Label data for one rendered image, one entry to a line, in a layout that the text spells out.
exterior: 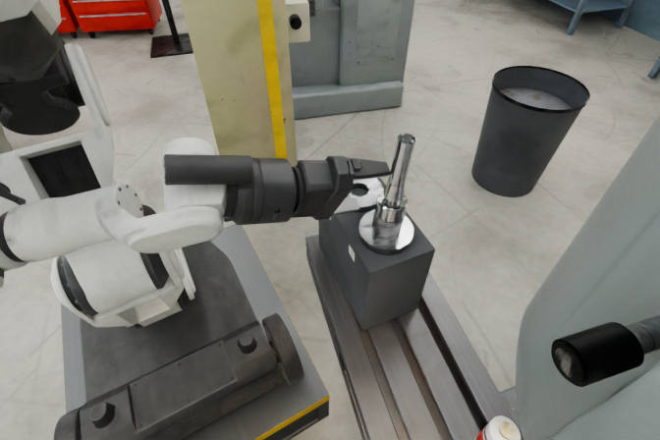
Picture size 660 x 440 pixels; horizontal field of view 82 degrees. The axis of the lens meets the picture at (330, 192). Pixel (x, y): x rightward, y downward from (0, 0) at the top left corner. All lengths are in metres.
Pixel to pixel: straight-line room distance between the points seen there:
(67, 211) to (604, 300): 0.50
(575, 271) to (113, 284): 0.71
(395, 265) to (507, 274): 1.55
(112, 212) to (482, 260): 1.87
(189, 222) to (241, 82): 1.51
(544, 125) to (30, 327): 2.58
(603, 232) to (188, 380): 1.05
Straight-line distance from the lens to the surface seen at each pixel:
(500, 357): 1.88
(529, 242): 2.32
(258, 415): 1.27
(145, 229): 0.47
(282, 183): 0.48
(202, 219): 0.45
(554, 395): 0.25
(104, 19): 4.83
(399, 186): 0.55
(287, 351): 1.12
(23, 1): 0.47
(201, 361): 1.15
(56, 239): 0.55
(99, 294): 0.80
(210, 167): 0.45
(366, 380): 0.72
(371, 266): 0.60
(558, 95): 2.57
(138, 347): 1.25
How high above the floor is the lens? 1.60
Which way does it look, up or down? 44 degrees down
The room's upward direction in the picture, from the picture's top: straight up
